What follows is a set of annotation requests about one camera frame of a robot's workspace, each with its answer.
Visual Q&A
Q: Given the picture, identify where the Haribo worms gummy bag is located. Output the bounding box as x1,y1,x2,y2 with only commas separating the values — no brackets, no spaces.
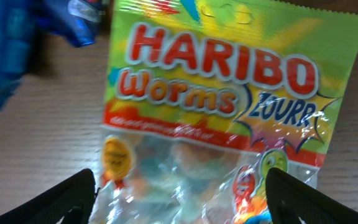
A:
91,0,358,223

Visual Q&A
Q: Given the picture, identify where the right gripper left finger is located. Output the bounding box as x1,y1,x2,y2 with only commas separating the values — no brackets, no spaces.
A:
0,169,96,224

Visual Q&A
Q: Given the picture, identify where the Cadbury Dairy Milk bar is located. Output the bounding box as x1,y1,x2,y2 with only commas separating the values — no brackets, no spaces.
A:
34,0,104,47

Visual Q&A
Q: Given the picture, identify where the blue Oreo cookie pack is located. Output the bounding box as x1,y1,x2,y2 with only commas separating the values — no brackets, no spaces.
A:
0,0,43,114

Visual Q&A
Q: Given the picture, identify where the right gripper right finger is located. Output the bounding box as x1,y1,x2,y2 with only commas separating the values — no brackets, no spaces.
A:
265,168,358,224

